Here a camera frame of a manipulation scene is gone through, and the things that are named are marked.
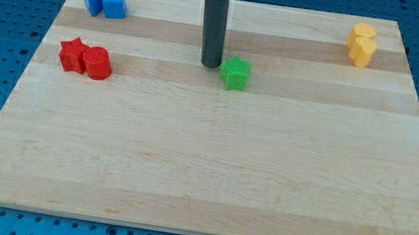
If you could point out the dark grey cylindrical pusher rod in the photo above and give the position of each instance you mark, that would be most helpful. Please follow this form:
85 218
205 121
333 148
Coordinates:
214 32

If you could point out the blue cube block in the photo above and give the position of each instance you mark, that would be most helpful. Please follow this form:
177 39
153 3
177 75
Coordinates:
114 8

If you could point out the green star block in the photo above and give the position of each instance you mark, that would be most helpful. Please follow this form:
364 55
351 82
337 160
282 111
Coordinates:
235 73

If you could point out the red cylinder block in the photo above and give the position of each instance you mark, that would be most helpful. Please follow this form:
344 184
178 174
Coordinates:
97 63

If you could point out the yellow rear block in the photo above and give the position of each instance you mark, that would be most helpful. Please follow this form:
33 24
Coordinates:
361 30

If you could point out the red star block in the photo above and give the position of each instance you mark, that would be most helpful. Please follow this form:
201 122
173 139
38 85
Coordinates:
71 57

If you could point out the yellow heart block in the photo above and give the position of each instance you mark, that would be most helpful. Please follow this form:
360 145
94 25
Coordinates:
361 51

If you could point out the light wooden board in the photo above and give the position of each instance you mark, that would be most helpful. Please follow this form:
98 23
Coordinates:
313 146

